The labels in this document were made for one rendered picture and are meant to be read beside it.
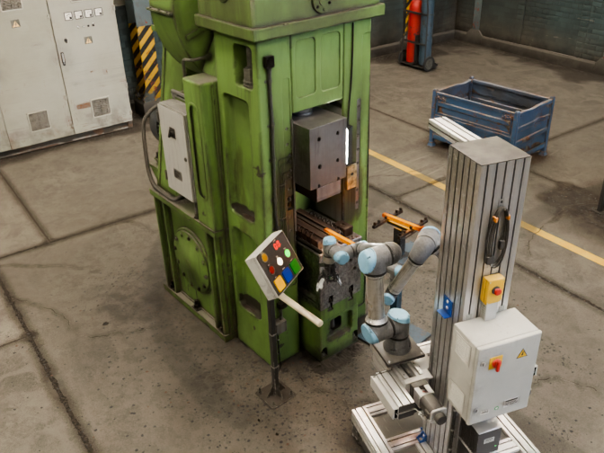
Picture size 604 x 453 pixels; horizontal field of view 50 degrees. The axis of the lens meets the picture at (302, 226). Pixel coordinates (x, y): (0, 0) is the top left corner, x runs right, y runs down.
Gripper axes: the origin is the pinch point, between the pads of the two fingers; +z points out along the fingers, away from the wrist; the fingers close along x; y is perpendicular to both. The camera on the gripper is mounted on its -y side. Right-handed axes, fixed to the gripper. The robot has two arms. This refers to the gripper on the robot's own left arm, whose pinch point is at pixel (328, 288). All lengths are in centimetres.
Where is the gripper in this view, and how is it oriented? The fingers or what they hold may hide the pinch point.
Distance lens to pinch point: 381.7
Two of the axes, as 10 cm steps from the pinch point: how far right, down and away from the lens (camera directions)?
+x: 9.4, -1.9, 2.9
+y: 3.4, 4.6, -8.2
